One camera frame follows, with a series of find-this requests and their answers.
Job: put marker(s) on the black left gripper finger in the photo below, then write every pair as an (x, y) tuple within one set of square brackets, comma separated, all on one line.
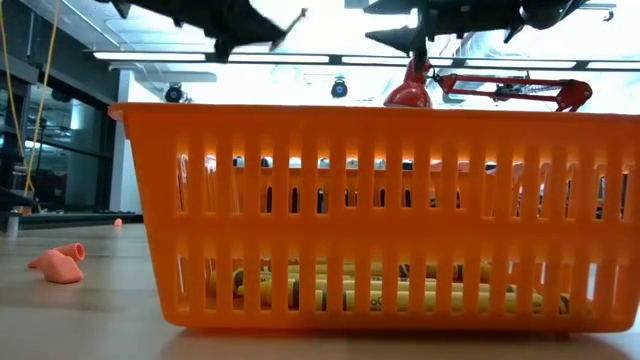
[(267, 30)]

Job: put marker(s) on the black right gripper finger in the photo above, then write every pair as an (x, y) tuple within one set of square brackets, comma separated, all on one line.
[(395, 6), (397, 39)]

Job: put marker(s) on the orange plastic basket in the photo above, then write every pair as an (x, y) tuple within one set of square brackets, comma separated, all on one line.
[(400, 227)]

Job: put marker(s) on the brown crayon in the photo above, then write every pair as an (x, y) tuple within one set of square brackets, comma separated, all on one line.
[(432, 271)]

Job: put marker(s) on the ceiling light strip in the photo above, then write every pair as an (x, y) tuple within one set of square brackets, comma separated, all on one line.
[(270, 58)]

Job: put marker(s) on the red desk lamp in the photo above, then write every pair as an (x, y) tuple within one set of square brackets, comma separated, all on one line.
[(410, 95)]

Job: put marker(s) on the orange pencil cap eraser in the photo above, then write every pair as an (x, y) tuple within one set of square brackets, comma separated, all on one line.
[(118, 223), (76, 250), (62, 272)]

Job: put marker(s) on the small grey cylinder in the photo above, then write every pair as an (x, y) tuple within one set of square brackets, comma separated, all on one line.
[(12, 224)]

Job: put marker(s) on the black hanging camera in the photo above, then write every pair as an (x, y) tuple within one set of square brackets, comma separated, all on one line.
[(173, 93), (339, 89)]

